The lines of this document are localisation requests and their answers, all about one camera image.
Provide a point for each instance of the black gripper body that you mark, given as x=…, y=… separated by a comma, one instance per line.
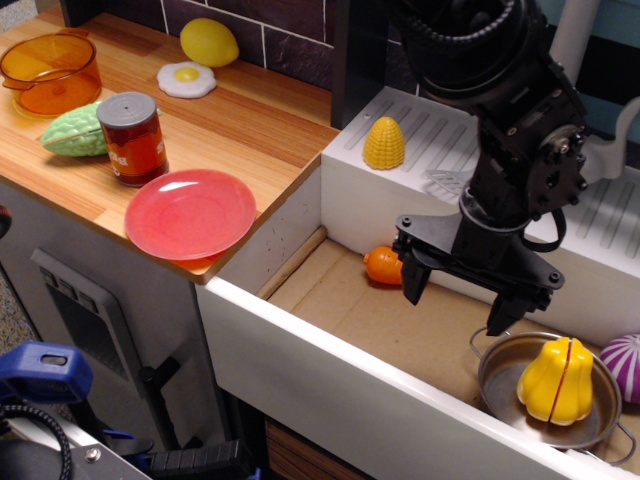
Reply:
x=498, y=259

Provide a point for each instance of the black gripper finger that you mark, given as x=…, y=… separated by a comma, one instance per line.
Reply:
x=416, y=270
x=505, y=311

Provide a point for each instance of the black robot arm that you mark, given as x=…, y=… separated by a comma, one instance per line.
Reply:
x=490, y=59

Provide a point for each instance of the yellow toy corn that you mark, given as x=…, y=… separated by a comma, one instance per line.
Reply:
x=384, y=147

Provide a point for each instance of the pink plastic plate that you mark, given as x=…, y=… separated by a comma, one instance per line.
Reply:
x=190, y=215

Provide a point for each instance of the orange toy carrot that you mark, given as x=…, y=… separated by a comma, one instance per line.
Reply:
x=383, y=266

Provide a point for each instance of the small metal pot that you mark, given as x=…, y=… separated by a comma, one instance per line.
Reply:
x=499, y=370

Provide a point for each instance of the grey plastic spatula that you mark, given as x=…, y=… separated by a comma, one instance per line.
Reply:
x=449, y=182

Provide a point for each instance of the yellow toy bell pepper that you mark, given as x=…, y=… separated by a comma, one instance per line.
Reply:
x=556, y=387

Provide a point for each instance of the purple white striped toy onion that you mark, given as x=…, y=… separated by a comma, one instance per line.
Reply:
x=621, y=357

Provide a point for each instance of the white toy sink faucet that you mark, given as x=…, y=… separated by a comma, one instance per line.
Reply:
x=597, y=43

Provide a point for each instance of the toy fried egg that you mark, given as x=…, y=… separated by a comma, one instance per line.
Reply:
x=186, y=80

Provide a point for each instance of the yellow toy lemon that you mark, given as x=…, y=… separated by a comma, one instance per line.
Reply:
x=209, y=43

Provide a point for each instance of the red can with grey lid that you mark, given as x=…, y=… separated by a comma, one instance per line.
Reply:
x=134, y=138

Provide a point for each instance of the grey toy oven door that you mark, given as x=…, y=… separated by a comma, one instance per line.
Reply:
x=94, y=320

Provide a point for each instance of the green toy bitter gourd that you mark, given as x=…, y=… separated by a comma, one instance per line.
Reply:
x=77, y=133

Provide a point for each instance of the orange transparent plastic pot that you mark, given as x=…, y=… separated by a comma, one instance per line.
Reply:
x=52, y=74

